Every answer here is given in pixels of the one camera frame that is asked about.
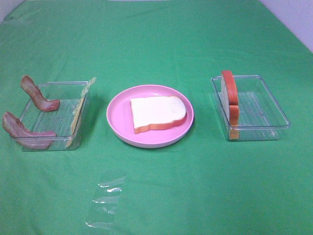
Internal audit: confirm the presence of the clear tape patch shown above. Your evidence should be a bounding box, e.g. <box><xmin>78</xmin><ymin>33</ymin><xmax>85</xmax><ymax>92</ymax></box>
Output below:
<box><xmin>83</xmin><ymin>169</ymin><xmax>127</xmax><ymax>235</ymax></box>

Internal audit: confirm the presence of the pink round plate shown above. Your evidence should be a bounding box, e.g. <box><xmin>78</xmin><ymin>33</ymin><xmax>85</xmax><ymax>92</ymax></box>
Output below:
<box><xmin>107</xmin><ymin>84</ymin><xmax>194</xmax><ymax>148</ymax></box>

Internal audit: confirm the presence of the clear plastic container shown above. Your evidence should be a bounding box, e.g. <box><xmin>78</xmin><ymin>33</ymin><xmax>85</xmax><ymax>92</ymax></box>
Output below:
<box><xmin>211</xmin><ymin>75</ymin><xmax>290</xmax><ymax>141</ymax></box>
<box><xmin>19</xmin><ymin>81</ymin><xmax>90</xmax><ymax>151</ymax></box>

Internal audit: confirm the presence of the green tablecloth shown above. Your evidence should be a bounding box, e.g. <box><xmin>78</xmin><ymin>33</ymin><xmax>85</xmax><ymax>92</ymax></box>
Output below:
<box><xmin>0</xmin><ymin>0</ymin><xmax>313</xmax><ymax>235</ymax></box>

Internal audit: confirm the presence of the clear right plastic container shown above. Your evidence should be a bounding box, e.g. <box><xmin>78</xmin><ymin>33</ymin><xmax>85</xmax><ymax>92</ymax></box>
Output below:
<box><xmin>211</xmin><ymin>75</ymin><xmax>290</xmax><ymax>141</ymax></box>

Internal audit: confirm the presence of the upright bread slice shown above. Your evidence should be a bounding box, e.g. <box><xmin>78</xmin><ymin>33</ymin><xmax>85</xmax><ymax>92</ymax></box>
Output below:
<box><xmin>221</xmin><ymin>70</ymin><xmax>239</xmax><ymax>127</ymax></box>

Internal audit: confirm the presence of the green lettuce leaf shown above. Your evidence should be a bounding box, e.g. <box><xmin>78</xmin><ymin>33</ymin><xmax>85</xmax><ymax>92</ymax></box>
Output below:
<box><xmin>72</xmin><ymin>77</ymin><xmax>96</xmax><ymax>117</ymax></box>

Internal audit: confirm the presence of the white bread slice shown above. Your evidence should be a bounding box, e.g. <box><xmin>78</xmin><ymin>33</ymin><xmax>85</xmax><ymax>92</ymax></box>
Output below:
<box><xmin>130</xmin><ymin>96</ymin><xmax>187</xmax><ymax>134</ymax></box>

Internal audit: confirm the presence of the yellow cheese slice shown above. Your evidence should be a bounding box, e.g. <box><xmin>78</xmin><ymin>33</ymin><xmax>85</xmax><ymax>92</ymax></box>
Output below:
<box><xmin>65</xmin><ymin>98</ymin><xmax>86</xmax><ymax>150</ymax></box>

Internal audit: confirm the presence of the bacon strip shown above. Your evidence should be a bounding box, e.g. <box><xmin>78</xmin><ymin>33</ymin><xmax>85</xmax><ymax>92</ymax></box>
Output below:
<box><xmin>20</xmin><ymin>75</ymin><xmax>60</xmax><ymax>112</ymax></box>
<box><xmin>2</xmin><ymin>112</ymin><xmax>57</xmax><ymax>149</ymax></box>

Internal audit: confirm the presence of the clear left plastic container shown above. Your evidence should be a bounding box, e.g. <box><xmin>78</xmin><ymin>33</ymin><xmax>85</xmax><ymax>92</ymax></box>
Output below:
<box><xmin>19</xmin><ymin>81</ymin><xmax>90</xmax><ymax>151</ymax></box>

